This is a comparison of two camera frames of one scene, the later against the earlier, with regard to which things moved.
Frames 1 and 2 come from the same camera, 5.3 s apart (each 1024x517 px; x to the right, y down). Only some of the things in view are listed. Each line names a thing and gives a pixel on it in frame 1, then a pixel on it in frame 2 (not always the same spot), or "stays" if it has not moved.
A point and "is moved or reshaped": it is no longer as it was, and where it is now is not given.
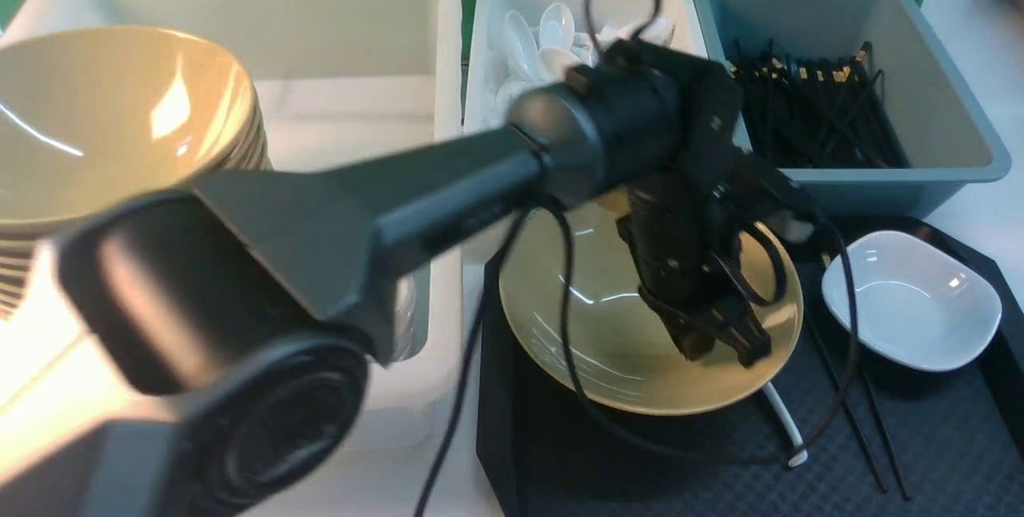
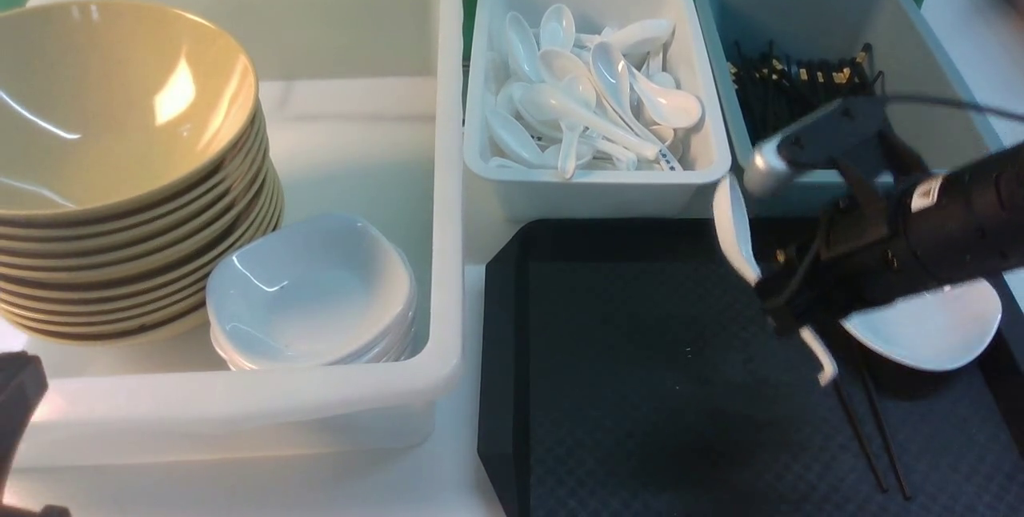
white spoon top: x=557 y=27 stays
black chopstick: x=862 y=362 stays
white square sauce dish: x=917 y=302 stays
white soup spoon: x=798 y=457 is moved or reshaped
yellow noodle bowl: x=573 y=304 → x=108 y=107
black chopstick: x=878 y=475 stays
